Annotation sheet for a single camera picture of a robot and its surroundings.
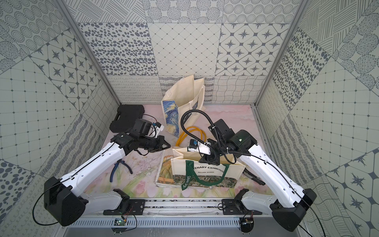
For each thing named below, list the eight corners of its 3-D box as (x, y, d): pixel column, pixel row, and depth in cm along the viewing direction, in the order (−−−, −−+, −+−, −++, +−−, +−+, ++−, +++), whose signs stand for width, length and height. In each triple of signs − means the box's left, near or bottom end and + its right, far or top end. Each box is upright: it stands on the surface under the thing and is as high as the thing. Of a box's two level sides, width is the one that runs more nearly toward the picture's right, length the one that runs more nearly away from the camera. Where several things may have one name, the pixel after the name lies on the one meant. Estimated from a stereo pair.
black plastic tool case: (110, 132, 104) (107, 128, 100) (121, 108, 119) (119, 104, 116) (137, 132, 104) (135, 128, 100) (145, 108, 119) (143, 104, 116)
